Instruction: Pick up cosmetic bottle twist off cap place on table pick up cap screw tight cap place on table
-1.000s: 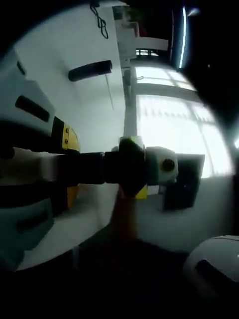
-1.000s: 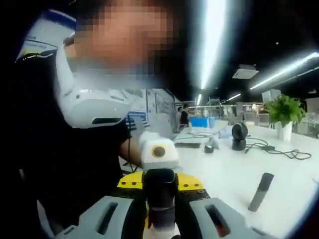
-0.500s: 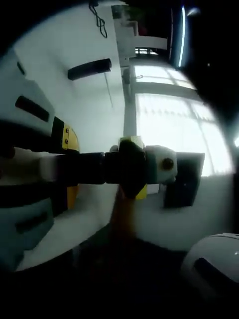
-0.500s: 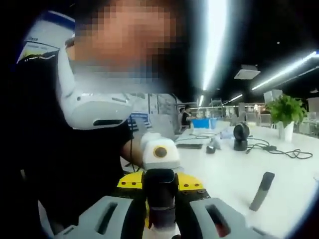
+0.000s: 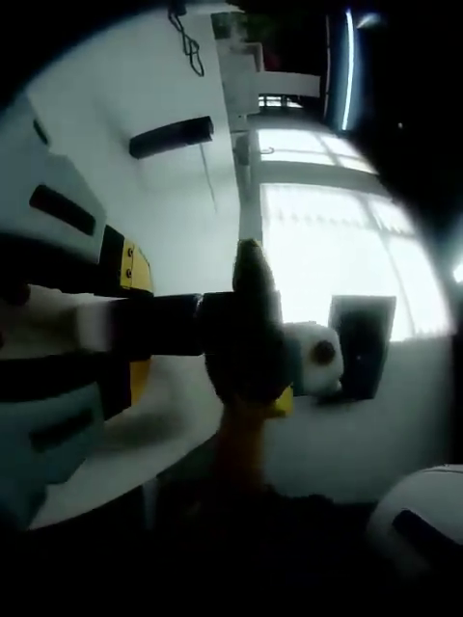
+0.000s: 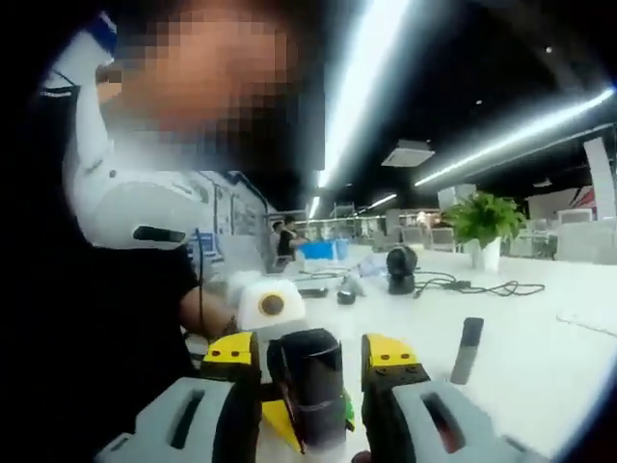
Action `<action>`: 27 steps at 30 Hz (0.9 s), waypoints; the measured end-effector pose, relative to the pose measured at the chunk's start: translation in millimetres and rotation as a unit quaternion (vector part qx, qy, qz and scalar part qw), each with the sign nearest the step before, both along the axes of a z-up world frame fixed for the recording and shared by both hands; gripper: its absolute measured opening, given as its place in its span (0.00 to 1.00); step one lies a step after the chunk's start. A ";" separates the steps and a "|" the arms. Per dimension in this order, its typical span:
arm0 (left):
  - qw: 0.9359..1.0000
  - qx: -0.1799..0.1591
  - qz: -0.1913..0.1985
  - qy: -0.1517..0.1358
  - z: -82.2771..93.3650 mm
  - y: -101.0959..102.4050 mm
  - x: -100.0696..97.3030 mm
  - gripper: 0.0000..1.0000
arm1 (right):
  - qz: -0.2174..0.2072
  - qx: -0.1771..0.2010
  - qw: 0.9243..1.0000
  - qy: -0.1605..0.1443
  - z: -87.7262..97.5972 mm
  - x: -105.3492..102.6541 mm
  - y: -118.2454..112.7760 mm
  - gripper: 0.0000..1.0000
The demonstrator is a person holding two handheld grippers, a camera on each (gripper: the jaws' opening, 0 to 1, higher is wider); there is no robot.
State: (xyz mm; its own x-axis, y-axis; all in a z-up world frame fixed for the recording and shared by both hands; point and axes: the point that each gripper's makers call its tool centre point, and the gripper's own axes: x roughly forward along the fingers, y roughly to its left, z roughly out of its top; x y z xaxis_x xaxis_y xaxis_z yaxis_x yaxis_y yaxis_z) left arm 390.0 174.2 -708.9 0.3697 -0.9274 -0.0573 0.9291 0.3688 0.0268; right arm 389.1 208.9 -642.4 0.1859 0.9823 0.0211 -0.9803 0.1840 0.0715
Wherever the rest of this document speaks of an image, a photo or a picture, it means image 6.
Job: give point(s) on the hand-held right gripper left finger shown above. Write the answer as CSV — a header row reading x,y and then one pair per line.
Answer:
x,y
202,415

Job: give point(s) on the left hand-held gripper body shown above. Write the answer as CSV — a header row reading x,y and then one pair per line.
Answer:
x,y
291,308

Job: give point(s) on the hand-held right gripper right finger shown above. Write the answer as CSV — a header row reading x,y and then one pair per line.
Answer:
x,y
434,415

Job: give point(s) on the tall black bottle cap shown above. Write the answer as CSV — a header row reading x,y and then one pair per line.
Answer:
x,y
313,371

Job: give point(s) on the small dark cosmetic bottle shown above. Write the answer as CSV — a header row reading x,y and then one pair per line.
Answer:
x,y
463,366

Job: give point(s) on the person's right hand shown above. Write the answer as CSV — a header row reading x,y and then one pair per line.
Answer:
x,y
362,457

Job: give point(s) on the flat black item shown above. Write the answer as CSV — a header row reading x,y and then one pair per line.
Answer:
x,y
313,291

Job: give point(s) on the grey black device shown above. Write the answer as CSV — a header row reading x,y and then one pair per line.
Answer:
x,y
351,293

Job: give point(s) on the blue plastic box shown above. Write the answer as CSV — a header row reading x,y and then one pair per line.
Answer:
x,y
320,251

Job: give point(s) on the clear plastic bag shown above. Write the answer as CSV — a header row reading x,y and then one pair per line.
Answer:
x,y
373,266

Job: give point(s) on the small ceiling light strip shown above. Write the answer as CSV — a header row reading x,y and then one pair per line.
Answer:
x,y
382,201
313,206

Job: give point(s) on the black desk fan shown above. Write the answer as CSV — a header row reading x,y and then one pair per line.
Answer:
x,y
401,270

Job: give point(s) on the white table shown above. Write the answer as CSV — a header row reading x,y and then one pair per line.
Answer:
x,y
530,347

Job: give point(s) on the person in black shirt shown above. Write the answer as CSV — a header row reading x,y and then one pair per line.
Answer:
x,y
96,337

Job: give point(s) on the white worn chest device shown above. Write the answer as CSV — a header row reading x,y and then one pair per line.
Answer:
x,y
144,207

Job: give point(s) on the ceiling air vent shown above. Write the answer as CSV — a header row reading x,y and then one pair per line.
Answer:
x,y
407,153

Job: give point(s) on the potted green plant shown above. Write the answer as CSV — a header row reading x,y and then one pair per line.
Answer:
x,y
484,222

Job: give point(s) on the background office desks and chairs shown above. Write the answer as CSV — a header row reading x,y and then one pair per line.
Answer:
x,y
569,236

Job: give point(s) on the white printed wall board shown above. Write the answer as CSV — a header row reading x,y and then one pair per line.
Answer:
x,y
241,217

